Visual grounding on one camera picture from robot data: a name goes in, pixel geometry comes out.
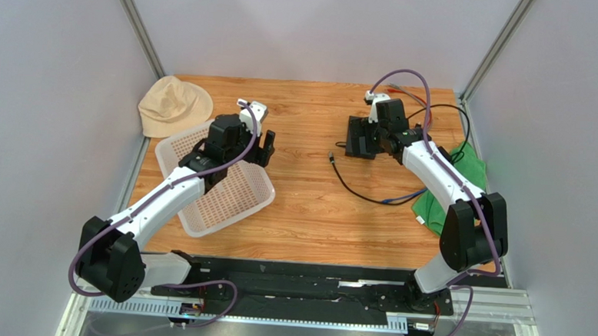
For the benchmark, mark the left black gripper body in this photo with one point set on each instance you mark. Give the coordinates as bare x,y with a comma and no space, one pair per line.
257,155

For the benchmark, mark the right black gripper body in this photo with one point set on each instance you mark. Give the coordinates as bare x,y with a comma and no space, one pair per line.
355,138

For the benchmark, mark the black network switch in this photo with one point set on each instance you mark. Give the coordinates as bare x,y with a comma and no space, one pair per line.
360,140

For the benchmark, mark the white plastic basket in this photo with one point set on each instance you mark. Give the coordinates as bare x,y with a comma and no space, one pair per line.
246,190

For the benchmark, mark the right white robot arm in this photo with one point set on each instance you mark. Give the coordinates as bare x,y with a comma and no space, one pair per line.
475,227

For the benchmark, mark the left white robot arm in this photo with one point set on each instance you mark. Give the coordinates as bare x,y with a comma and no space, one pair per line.
110,260

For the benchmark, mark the beige bucket hat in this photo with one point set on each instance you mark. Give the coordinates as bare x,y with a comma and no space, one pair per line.
172,105

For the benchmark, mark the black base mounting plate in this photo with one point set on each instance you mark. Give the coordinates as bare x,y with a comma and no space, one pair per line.
299,292

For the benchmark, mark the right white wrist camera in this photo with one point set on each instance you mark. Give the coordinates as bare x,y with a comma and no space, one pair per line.
372,99

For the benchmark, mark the aluminium front rail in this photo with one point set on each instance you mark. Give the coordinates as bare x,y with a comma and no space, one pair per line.
472,305

